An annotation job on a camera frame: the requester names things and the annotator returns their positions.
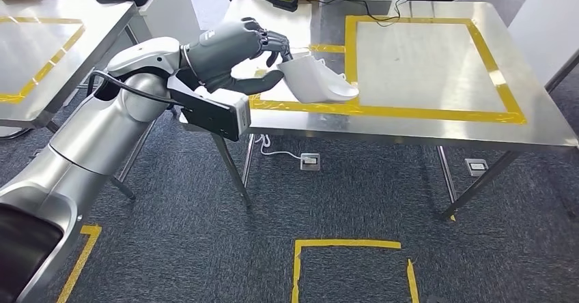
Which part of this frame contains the silver floor socket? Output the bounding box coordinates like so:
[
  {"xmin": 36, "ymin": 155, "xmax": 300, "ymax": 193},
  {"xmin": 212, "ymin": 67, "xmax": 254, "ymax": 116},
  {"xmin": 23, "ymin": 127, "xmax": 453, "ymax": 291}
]
[
  {"xmin": 300, "ymin": 153, "xmax": 321, "ymax": 171},
  {"xmin": 464, "ymin": 158, "xmax": 490, "ymax": 177}
]

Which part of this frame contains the black power adapter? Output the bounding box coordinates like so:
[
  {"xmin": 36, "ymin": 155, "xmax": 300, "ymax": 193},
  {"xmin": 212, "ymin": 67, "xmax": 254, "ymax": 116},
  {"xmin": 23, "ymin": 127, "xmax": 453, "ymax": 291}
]
[{"xmin": 264, "ymin": 0, "xmax": 300, "ymax": 12}]

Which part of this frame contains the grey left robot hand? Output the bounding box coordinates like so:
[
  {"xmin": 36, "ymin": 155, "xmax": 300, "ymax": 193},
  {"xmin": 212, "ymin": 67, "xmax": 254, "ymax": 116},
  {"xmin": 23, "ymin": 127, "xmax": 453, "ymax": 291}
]
[{"xmin": 180, "ymin": 16, "xmax": 294, "ymax": 96}]

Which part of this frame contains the white plastic shell part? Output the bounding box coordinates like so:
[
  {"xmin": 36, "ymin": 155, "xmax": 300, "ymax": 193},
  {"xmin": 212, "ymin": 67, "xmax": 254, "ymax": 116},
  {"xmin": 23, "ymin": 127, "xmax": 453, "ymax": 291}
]
[{"xmin": 277, "ymin": 53, "xmax": 361, "ymax": 104}]

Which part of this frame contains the black laptop cable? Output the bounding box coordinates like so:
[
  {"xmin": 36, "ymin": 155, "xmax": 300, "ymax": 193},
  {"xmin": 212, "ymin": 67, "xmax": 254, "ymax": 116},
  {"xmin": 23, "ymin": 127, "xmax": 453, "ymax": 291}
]
[{"xmin": 255, "ymin": 0, "xmax": 408, "ymax": 26}]

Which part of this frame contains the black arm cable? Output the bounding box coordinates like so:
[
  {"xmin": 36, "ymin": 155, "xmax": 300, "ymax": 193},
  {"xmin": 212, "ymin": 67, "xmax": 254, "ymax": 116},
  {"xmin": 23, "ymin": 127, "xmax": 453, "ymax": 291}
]
[{"xmin": 87, "ymin": 70, "xmax": 182, "ymax": 107}]

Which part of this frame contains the yellow floor tape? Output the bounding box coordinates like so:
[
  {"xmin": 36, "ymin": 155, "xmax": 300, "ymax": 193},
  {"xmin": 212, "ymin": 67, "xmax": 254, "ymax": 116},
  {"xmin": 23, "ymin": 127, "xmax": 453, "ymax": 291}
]
[
  {"xmin": 290, "ymin": 239, "xmax": 421, "ymax": 303},
  {"xmin": 56, "ymin": 225, "xmax": 102, "ymax": 303}
]

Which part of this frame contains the large yellow tape square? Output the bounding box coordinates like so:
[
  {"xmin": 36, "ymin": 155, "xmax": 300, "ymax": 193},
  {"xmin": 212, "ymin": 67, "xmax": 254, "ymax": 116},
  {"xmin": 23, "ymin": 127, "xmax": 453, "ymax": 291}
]
[{"xmin": 343, "ymin": 15, "xmax": 528, "ymax": 126}]

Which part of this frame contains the stainless steel workbench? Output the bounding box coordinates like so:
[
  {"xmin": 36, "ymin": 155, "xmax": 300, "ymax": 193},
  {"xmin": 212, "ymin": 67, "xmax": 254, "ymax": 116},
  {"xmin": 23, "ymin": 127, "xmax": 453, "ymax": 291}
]
[{"xmin": 178, "ymin": 0, "xmax": 579, "ymax": 222}]

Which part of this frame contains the chrome round table base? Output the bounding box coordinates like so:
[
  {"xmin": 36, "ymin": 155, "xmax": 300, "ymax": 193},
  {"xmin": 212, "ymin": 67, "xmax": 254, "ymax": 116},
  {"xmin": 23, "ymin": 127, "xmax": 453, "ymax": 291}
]
[{"xmin": 0, "ymin": 126, "xmax": 33, "ymax": 141}]

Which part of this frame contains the white coiled cable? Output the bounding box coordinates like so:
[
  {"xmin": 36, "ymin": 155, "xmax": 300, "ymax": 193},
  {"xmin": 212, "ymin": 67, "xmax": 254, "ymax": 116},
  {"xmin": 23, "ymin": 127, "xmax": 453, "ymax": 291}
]
[{"xmin": 254, "ymin": 133, "xmax": 303, "ymax": 161}]

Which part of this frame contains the stainless steel table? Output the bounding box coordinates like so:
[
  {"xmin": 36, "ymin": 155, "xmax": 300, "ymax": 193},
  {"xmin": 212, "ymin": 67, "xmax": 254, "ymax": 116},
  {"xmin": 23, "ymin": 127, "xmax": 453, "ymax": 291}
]
[{"xmin": 0, "ymin": 0, "xmax": 157, "ymax": 201}]

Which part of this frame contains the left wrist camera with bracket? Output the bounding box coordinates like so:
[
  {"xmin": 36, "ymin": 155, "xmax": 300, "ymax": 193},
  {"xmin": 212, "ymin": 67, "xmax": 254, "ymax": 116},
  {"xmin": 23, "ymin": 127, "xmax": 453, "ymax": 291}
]
[{"xmin": 167, "ymin": 75, "xmax": 252, "ymax": 143}]

